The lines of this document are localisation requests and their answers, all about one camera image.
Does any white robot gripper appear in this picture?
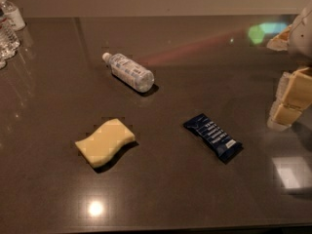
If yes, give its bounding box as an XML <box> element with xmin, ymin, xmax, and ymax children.
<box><xmin>266</xmin><ymin>1</ymin><xmax>312</xmax><ymax>131</ymax></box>

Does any dark blue rxbar wrapper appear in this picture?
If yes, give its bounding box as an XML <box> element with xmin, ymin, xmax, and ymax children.
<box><xmin>183</xmin><ymin>113</ymin><xmax>243</xmax><ymax>163</ymax></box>

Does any clear plastic water bottle lying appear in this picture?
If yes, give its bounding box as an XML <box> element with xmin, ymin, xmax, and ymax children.
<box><xmin>102</xmin><ymin>53</ymin><xmax>154</xmax><ymax>93</ymax></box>

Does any yellow sponge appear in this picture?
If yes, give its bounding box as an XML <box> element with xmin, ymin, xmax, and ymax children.
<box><xmin>75</xmin><ymin>119</ymin><xmax>136</xmax><ymax>169</ymax></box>

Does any clear ribbed water bottle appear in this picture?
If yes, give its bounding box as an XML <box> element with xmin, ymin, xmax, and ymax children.
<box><xmin>0</xmin><ymin>9</ymin><xmax>20</xmax><ymax>69</ymax></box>

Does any upright water bottle white label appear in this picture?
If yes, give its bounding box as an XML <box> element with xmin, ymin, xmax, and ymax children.
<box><xmin>0</xmin><ymin>0</ymin><xmax>25</xmax><ymax>31</ymax></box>

